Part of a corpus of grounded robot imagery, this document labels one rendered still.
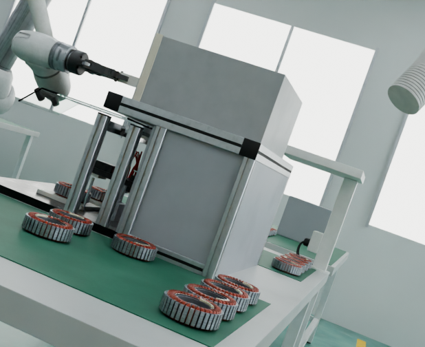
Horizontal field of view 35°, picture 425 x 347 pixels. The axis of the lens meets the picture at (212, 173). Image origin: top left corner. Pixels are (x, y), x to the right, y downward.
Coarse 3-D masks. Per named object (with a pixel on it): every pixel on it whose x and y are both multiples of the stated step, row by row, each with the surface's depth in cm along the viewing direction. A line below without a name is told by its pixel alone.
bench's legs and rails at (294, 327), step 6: (306, 306) 297; (300, 312) 298; (306, 312) 301; (294, 318) 298; (300, 318) 298; (294, 324) 298; (300, 324) 297; (288, 330) 298; (294, 330) 298; (288, 336) 298; (294, 336) 298; (288, 342) 298; (294, 342) 297
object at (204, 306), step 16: (192, 288) 129; (208, 288) 135; (224, 288) 147; (240, 288) 151; (256, 288) 156; (160, 304) 118; (176, 304) 114; (192, 304) 120; (208, 304) 121; (224, 304) 127; (240, 304) 140; (176, 320) 115; (192, 320) 114; (208, 320) 115; (224, 320) 128
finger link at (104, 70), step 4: (88, 60) 204; (92, 64) 205; (96, 64) 205; (88, 68) 204; (92, 68) 205; (96, 68) 205; (100, 68) 205; (104, 68) 205; (108, 68) 204; (100, 72) 205; (104, 72) 205; (108, 72) 204; (112, 76) 205
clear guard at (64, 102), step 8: (40, 88) 187; (32, 96) 189; (40, 96) 192; (48, 96) 194; (56, 96) 197; (64, 96) 185; (32, 104) 195; (40, 104) 197; (48, 104) 200; (56, 104) 203; (64, 104) 205; (72, 104) 208; (80, 104) 203; (88, 104) 184; (56, 112) 209; (104, 112) 200; (112, 112) 182; (128, 120) 194; (152, 128) 201
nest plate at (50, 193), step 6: (36, 192) 199; (42, 192) 199; (48, 192) 199; (54, 192) 205; (54, 198) 198; (60, 198) 197; (66, 198) 200; (90, 204) 206; (90, 210) 203; (96, 210) 207
